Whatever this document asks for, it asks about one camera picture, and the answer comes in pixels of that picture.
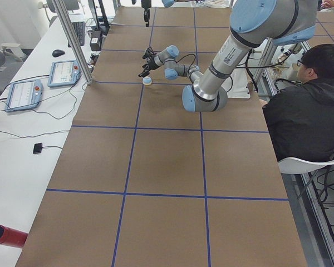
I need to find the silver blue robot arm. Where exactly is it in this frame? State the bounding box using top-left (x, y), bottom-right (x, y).
top-left (139, 0), bottom-right (318, 112)
top-left (141, 0), bottom-right (177, 72)

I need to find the small black puck device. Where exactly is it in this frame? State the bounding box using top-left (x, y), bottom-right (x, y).
top-left (33, 142), bottom-right (43, 155)

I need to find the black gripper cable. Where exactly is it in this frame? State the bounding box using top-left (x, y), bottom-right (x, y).
top-left (174, 53), bottom-right (198, 73)

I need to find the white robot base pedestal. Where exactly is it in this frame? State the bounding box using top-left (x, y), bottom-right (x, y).
top-left (225, 68), bottom-right (251, 99)

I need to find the black computer mouse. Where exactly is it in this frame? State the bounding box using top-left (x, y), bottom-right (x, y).
top-left (52, 50), bottom-right (65, 58)

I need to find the near blue teach pendant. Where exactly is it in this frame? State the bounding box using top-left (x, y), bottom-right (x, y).
top-left (5, 80), bottom-right (43, 112)

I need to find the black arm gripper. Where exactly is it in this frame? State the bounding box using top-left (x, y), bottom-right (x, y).
top-left (141, 0), bottom-right (151, 27)

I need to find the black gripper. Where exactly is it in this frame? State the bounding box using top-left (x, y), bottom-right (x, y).
top-left (138, 56), bottom-right (159, 77)

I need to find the white chair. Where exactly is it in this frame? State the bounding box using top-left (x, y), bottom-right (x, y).
top-left (278, 157), bottom-right (334, 174)

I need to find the light blue call bell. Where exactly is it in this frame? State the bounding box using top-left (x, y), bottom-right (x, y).
top-left (143, 76), bottom-right (153, 86)

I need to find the blue teach pendant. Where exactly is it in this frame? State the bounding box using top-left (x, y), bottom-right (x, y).
top-left (47, 60), bottom-right (81, 88)
top-left (5, 80), bottom-right (43, 112)

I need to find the black keyboard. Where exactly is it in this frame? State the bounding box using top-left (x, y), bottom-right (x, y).
top-left (72, 21), bottom-right (85, 46)

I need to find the brown table mat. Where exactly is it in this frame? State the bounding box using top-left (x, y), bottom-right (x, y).
top-left (17, 7), bottom-right (307, 266)

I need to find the black power adapter box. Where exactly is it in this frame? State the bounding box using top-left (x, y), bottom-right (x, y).
top-left (90, 31), bottom-right (102, 51)

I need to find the red thermos bottle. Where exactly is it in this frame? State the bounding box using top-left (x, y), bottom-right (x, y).
top-left (0, 225), bottom-right (28, 249)

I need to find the seated person black jacket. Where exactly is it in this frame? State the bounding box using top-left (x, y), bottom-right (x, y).
top-left (262, 44), bottom-right (334, 162)

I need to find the far blue teach pendant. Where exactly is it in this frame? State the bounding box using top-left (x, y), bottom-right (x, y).
top-left (47, 60), bottom-right (81, 88)

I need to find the aluminium frame post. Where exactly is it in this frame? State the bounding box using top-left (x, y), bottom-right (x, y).
top-left (52, 0), bottom-right (93, 85)

